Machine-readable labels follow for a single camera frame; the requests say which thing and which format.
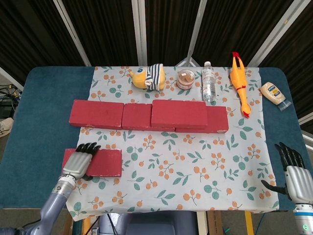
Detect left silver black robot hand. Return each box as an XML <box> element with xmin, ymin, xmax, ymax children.
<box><xmin>60</xmin><ymin>141</ymin><xmax>102</xmax><ymax>182</ymax></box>

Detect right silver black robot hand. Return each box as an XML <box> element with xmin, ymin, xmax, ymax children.
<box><xmin>261</xmin><ymin>142</ymin><xmax>313</xmax><ymax>204</ymax></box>

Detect red brick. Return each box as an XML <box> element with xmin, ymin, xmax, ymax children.
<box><xmin>121</xmin><ymin>103</ymin><xmax>176</xmax><ymax>133</ymax></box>
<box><xmin>151</xmin><ymin>99</ymin><xmax>208</xmax><ymax>130</ymax></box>
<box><xmin>68</xmin><ymin>99</ymin><xmax>125</xmax><ymax>130</ymax></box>
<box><xmin>175</xmin><ymin>105</ymin><xmax>230</xmax><ymax>134</ymax></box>
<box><xmin>62</xmin><ymin>148</ymin><xmax>122</xmax><ymax>177</ymax></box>

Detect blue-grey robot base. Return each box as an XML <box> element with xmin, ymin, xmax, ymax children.
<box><xmin>99</xmin><ymin>211</ymin><xmax>198</xmax><ymax>235</ymax></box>

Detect yellow table leg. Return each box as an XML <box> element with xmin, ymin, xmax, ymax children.
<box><xmin>82</xmin><ymin>217</ymin><xmax>91</xmax><ymax>235</ymax></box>
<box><xmin>244</xmin><ymin>211</ymin><xmax>254</xmax><ymax>235</ymax></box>

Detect teal felt table cover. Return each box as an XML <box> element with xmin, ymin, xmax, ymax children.
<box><xmin>0</xmin><ymin>66</ymin><xmax>308</xmax><ymax>211</ymax></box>

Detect white sneaker shoe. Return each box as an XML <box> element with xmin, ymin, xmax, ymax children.
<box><xmin>0</xmin><ymin>117</ymin><xmax>13</xmax><ymax>138</ymax></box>

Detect cream mayonnaise squeeze bottle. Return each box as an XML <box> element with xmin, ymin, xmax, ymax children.
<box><xmin>259</xmin><ymin>81</ymin><xmax>286</xmax><ymax>106</ymax></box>

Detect brown cardboard box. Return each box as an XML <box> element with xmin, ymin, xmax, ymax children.
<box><xmin>207</xmin><ymin>210</ymin><xmax>222</xmax><ymax>235</ymax></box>

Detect floral orange berry tablecloth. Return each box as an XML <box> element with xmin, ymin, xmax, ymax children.
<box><xmin>64</xmin><ymin>65</ymin><xmax>281</xmax><ymax>222</ymax></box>

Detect yellow plush toy striped cloth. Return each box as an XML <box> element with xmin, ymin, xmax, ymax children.
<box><xmin>129</xmin><ymin>63</ymin><xmax>166</xmax><ymax>92</ymax></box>

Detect yellow rubber chicken toy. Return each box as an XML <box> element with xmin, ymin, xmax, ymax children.
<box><xmin>229</xmin><ymin>51</ymin><xmax>251</xmax><ymax>118</ymax></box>

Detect clear plastic water bottle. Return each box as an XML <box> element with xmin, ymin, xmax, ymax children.
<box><xmin>201</xmin><ymin>61</ymin><xmax>217</xmax><ymax>102</ymax></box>

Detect clear jar orange contents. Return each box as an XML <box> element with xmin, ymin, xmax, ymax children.
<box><xmin>176</xmin><ymin>69</ymin><xmax>196</xmax><ymax>90</ymax></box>

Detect grey tripod stand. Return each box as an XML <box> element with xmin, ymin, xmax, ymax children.
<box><xmin>176</xmin><ymin>50</ymin><xmax>199</xmax><ymax>67</ymax></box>

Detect white frame bar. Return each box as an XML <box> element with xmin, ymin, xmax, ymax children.
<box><xmin>298</xmin><ymin>113</ymin><xmax>313</xmax><ymax>127</ymax></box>
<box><xmin>0</xmin><ymin>66</ymin><xmax>24</xmax><ymax>91</ymax></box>

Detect white partition frame post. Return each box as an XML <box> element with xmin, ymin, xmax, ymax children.
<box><xmin>246</xmin><ymin>0</ymin><xmax>308</xmax><ymax>67</ymax></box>
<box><xmin>53</xmin><ymin>0</ymin><xmax>92</xmax><ymax>67</ymax></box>
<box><xmin>192</xmin><ymin>0</ymin><xmax>208</xmax><ymax>59</ymax></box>

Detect white double partition post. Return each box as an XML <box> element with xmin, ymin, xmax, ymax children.
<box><xmin>131</xmin><ymin>0</ymin><xmax>148</xmax><ymax>66</ymax></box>

